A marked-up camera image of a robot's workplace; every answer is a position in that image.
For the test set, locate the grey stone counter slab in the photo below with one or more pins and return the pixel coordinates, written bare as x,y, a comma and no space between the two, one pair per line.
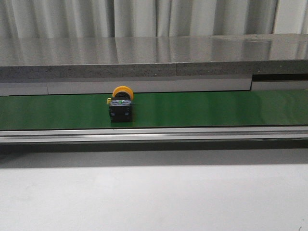
66,59

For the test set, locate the green conveyor belt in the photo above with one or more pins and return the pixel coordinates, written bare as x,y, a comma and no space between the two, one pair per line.
173,109

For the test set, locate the grey conveyor back panel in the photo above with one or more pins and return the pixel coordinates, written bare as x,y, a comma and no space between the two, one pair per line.
153,84

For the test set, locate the white pleated curtain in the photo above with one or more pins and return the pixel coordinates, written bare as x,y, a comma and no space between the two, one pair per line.
150,18

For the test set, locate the yellow push button switch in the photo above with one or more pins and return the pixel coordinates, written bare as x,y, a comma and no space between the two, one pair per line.
120,104

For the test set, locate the aluminium conveyor front rail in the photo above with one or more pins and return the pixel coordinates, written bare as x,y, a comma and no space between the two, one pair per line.
154,134

